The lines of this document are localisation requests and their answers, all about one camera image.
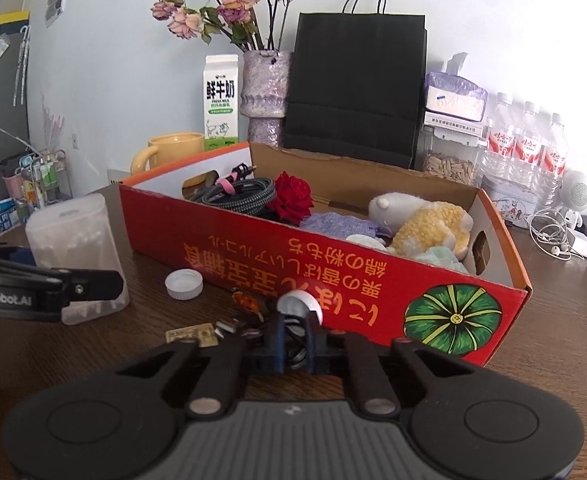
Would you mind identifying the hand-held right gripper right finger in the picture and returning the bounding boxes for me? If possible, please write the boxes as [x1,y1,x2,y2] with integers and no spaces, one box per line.
[307,311,477,418]

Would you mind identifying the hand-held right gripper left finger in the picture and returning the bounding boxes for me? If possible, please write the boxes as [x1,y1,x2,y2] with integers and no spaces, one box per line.
[116,311,285,420]

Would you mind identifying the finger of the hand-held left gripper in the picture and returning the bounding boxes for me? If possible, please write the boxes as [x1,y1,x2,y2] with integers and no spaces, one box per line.
[0,242,37,267]
[62,267,125,307]

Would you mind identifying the white round disc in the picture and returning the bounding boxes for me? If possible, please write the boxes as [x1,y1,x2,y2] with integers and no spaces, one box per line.
[277,294,323,330]

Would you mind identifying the clear cotton swab box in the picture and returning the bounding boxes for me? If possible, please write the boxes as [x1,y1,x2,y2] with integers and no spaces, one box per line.
[25,192,130,327]

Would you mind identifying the red cardboard box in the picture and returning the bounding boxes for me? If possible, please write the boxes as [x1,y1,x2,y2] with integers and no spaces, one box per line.
[118,141,533,370]

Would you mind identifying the purple woven cloth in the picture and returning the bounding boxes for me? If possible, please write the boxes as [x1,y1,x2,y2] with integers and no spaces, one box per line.
[301,211,391,241]

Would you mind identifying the red artificial rose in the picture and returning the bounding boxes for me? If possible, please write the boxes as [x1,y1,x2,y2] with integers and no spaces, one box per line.
[268,171,315,226]

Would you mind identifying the iridescent plastic bag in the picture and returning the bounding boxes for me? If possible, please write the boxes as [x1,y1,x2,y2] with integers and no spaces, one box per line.
[413,246,471,275]

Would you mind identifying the braided cable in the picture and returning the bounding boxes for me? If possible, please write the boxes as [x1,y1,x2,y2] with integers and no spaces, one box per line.
[188,162,278,216]

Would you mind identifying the white and yellow plush toy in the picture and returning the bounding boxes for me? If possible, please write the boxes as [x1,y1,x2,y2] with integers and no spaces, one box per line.
[368,192,474,261]

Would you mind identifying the amber hair clip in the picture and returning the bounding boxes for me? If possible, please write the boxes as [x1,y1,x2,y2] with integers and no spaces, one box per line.
[232,290,265,322]

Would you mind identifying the small silver clip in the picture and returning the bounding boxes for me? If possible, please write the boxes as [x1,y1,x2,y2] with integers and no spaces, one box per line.
[214,317,264,338]

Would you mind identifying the gold card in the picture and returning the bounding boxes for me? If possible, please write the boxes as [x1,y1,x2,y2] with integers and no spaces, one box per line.
[166,324,220,348]

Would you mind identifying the white ribbed bottle cap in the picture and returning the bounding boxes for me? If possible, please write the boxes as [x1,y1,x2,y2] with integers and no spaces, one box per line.
[165,268,204,302]

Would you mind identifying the pink feather decoration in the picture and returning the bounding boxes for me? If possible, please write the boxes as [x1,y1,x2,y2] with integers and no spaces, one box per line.
[40,91,66,151]

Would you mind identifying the yellow mug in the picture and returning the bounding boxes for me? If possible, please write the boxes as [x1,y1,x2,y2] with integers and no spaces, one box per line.
[130,133,206,177]

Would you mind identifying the hanging folded umbrella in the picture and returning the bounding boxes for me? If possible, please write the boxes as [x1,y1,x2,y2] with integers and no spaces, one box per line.
[13,25,30,106]

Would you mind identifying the white milk carton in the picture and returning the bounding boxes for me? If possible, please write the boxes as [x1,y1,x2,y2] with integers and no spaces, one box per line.
[203,54,240,151]

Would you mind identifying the clear seed container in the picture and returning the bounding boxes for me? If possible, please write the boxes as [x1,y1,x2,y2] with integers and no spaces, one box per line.
[421,112,489,186]

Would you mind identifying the white printed tin box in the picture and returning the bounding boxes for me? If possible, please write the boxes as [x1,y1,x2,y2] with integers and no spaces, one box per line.
[483,175,539,228]

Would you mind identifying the purple textured vase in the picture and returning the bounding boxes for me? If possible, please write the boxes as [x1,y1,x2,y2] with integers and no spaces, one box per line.
[239,50,294,148]

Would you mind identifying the black paper bag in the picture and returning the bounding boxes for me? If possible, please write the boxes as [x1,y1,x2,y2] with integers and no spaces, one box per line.
[282,0,429,171]

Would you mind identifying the red label water bottle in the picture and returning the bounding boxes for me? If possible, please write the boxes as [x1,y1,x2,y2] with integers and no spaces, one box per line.
[481,92,517,181]
[536,112,569,211]
[511,101,544,196]

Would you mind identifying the white charger block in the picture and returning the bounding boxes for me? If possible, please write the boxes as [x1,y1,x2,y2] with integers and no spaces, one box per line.
[566,230,587,259]

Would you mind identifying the white round robot speaker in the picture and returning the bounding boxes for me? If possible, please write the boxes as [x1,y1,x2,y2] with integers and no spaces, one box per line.
[558,170,587,226]

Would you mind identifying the wire storage rack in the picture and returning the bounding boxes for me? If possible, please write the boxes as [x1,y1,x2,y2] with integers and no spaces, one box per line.
[0,149,74,233]

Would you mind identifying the white wired earphones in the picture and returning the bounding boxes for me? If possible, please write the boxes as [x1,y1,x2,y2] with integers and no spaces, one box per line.
[528,208,574,260]

